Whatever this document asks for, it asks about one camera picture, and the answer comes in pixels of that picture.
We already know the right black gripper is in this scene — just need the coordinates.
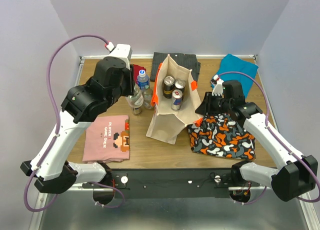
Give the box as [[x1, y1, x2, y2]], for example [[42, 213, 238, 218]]
[[194, 91, 232, 116]]

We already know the blue cap bottle front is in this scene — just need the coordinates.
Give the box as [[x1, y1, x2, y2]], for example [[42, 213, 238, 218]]
[[137, 69, 150, 91]]

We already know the silver can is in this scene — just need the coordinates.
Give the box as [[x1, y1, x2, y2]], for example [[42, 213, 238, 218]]
[[163, 75, 175, 99], [174, 79, 186, 93]]

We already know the beige canvas tote bag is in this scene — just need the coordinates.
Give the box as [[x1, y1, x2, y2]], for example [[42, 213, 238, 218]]
[[146, 55, 203, 145]]

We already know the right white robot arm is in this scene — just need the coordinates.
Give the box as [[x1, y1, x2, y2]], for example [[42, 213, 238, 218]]
[[195, 79, 320, 202]]

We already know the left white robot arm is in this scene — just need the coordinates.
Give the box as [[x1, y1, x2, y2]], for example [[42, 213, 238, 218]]
[[20, 55, 135, 194]]

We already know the folded red shirt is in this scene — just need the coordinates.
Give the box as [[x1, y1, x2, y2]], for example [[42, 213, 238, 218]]
[[133, 64, 145, 80]]

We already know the orange camouflage folded garment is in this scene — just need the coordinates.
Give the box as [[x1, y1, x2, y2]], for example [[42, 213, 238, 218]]
[[187, 114, 256, 160]]

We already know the folded dark grey garment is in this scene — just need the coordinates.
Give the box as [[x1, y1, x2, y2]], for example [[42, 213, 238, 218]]
[[149, 52, 201, 82]]

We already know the folded teal shirt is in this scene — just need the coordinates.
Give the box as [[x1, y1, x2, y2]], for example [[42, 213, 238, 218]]
[[209, 54, 261, 98]]

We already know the folded pink graphic shirt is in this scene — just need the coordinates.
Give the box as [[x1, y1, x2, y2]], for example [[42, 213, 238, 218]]
[[82, 115, 130, 163]]

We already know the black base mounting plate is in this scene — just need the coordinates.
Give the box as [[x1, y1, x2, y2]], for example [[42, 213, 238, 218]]
[[82, 167, 261, 200]]

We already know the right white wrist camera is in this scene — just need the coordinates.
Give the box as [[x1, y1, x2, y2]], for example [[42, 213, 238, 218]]
[[211, 74, 224, 96]]

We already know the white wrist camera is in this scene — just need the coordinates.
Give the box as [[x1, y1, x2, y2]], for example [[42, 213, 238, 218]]
[[104, 41, 132, 68], [211, 74, 224, 96]]

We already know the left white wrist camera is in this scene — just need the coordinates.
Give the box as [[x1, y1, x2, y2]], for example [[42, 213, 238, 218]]
[[104, 41, 132, 68]]

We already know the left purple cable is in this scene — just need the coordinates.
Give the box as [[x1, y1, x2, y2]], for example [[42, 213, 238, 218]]
[[23, 34, 112, 212]]

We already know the aluminium table frame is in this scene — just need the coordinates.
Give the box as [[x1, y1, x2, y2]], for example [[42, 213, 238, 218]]
[[27, 53, 313, 230]]

